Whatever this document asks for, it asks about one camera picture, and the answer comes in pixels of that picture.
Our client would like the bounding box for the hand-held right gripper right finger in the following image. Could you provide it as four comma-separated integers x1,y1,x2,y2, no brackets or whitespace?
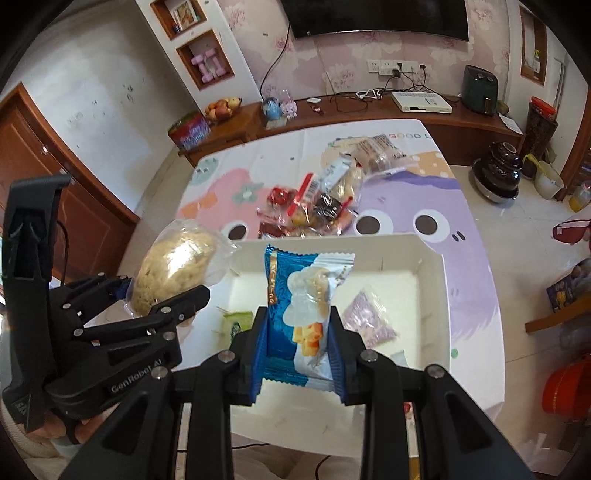
324,305,536,480

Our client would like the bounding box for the blue snack packet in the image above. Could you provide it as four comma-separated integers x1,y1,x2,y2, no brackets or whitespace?
262,244,356,393

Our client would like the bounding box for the fruit bowl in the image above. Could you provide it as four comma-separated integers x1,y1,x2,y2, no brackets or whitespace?
204,97,243,123

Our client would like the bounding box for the red bucket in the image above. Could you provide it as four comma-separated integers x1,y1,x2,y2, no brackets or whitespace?
542,362,591,416

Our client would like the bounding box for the dark ceramic jar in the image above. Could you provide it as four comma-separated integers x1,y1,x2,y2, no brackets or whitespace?
473,142,525,205

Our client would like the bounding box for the yellow liquid bottle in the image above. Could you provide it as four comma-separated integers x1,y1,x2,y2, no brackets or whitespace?
569,181,591,213

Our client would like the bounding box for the person's left hand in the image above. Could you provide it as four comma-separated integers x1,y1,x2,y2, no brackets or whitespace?
23,406,112,444

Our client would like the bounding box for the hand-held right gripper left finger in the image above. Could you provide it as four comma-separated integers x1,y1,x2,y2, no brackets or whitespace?
58,308,271,480

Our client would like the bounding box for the wall-mounted television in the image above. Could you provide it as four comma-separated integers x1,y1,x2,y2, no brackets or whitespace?
281,0,469,42

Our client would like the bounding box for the cartoon printed tablecloth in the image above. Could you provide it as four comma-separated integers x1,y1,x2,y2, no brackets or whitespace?
175,117,504,444

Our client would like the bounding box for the tall dark jar red lid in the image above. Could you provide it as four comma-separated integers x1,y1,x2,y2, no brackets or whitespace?
517,97,559,160

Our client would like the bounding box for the blue printed box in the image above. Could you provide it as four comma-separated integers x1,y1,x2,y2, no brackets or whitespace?
546,272,583,315

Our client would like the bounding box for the purple snack packet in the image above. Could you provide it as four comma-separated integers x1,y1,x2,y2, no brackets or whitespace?
341,285,399,348

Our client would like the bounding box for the wooden television cabinet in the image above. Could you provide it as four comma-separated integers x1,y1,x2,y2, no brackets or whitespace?
178,92,525,167

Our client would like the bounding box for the wooden door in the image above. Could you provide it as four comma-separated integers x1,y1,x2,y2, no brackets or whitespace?
0,83,139,287

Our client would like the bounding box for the red round tin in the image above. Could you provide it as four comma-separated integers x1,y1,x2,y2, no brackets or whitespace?
167,112,212,151

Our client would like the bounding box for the round rice cake packet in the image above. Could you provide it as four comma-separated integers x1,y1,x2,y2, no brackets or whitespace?
127,219,243,324

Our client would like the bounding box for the pile of snack packets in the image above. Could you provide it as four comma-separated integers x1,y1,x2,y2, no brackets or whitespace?
256,134,409,238

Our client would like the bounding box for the white mop pole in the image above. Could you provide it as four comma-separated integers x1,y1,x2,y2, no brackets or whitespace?
551,53,568,100

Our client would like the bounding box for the white bucket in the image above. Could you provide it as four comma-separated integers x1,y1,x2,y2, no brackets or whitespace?
526,154,565,200

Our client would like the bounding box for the white set-top box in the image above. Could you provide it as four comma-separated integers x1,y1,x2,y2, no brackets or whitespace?
392,91,453,114

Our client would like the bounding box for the white plastic tray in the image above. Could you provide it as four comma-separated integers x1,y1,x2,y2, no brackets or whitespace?
178,232,457,416

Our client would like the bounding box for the pink toy figure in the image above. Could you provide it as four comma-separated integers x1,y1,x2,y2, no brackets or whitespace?
279,90,298,120

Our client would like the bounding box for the black looped cable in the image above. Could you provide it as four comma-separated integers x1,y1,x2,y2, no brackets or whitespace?
333,90,370,114

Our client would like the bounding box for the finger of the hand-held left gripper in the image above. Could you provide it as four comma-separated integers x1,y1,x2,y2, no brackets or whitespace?
48,273,132,320
71,285,212,358

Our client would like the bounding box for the green snack packet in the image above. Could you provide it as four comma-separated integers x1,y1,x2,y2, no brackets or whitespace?
223,310,254,349

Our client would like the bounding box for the picture frame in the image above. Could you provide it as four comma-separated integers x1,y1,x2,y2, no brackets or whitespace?
172,1,206,27

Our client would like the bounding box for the dark green air fryer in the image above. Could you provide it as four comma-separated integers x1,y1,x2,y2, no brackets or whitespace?
462,65,500,114

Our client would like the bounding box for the black television cable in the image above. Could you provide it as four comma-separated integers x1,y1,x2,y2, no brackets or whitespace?
259,23,291,100

